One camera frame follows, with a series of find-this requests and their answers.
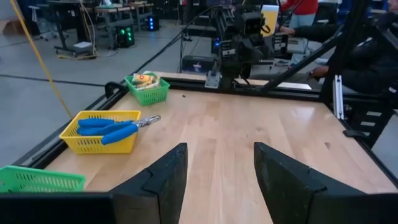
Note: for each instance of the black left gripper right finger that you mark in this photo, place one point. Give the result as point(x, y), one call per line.
point(289, 193)

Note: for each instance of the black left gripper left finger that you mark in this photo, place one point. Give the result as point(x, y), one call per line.
point(155, 193)

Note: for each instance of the yellow glue stick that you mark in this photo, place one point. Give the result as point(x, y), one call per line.
point(153, 84)

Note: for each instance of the orange snack packets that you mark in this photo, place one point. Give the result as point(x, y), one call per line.
point(141, 77)

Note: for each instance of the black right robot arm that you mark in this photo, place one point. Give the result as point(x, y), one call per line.
point(228, 74)

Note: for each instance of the black box on floor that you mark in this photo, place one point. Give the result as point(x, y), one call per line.
point(199, 63)

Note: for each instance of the person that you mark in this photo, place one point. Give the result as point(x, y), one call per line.
point(301, 6)
point(373, 68)

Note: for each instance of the yellow plastic basket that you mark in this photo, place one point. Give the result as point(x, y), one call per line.
point(102, 147)

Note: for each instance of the black table clamp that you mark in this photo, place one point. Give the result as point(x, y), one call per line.
point(356, 133)

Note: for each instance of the green plastic basket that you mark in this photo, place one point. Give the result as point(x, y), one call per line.
point(40, 180)
point(149, 96)

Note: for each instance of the black computer green lights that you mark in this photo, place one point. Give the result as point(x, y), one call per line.
point(124, 37)

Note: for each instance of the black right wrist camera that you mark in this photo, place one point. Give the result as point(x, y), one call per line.
point(252, 26)

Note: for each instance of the black metal table frame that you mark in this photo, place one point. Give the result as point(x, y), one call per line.
point(295, 93)

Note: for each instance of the silver metal bracket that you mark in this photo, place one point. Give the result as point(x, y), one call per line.
point(338, 96)

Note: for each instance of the black arched bracket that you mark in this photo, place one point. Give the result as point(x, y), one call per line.
point(109, 88)

